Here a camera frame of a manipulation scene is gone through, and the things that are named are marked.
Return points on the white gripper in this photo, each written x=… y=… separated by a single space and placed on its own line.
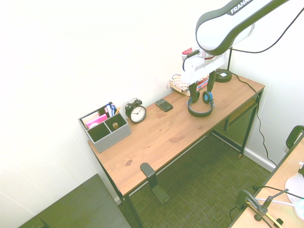
x=202 y=66

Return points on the black and blue headphones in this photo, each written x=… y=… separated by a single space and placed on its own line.
x=199 y=114

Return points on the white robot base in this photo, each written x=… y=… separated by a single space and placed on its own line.
x=295 y=185

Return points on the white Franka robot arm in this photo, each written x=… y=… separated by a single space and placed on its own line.
x=213 y=31

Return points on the black headphone hanger hook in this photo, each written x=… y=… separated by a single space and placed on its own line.
x=152 y=180

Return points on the red and blue book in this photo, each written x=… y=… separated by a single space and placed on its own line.
x=202 y=83

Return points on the black smartphone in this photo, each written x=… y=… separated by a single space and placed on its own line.
x=164 y=105

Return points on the black twin-bell alarm clock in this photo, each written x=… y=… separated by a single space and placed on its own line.
x=137 y=112

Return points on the orange pencil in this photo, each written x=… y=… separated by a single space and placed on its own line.
x=117 y=110

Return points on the blue and white marker pens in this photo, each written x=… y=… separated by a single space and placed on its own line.
x=110 y=109

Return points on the small wooden stamp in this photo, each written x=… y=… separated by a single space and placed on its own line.
x=115 y=125

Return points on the large black table clamp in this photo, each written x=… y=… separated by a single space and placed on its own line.
x=293 y=137

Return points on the grey desk organizer box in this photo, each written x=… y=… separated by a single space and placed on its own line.
x=111 y=139

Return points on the pink sticky note pad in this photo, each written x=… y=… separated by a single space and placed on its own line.
x=96 y=120

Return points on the beige note pad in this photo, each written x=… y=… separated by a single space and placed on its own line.
x=91 y=116

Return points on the black C-clamp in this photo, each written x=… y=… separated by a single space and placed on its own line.
x=243 y=198

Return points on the yellow strip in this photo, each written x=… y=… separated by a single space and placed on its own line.
x=268 y=216

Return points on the black cabinet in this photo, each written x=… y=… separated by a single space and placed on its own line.
x=78 y=206

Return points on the red and white wrist camera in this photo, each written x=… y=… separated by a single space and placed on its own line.
x=188 y=52

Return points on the wooden desk with black frame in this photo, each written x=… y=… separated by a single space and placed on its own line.
x=166 y=133

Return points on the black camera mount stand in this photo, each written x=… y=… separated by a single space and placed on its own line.
x=264 y=206

